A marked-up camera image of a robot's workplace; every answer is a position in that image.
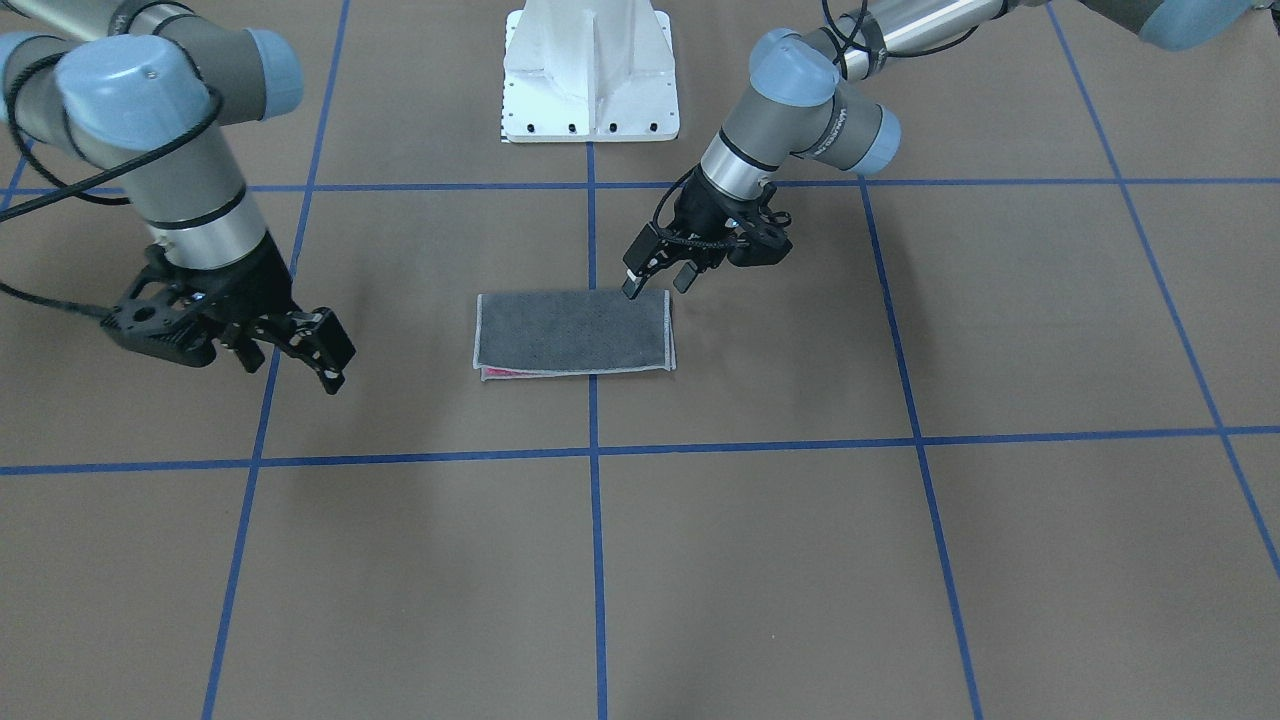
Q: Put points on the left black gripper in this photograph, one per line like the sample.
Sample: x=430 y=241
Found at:
x=698 y=218

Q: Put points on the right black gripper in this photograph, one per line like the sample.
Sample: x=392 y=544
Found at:
x=262 y=287

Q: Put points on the pink and grey towel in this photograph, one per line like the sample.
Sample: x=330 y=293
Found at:
x=573 y=332

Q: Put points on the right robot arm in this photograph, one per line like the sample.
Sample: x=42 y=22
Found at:
x=141 y=91

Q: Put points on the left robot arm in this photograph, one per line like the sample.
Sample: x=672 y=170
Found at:
x=801 y=101

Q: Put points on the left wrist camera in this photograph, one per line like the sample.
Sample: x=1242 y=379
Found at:
x=761 y=241

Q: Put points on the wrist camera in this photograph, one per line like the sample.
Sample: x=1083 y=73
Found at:
x=163 y=318
x=761 y=241

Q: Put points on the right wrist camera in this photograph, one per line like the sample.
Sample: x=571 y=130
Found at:
x=163 y=318

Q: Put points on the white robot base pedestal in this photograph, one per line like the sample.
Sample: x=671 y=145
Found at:
x=589 y=72

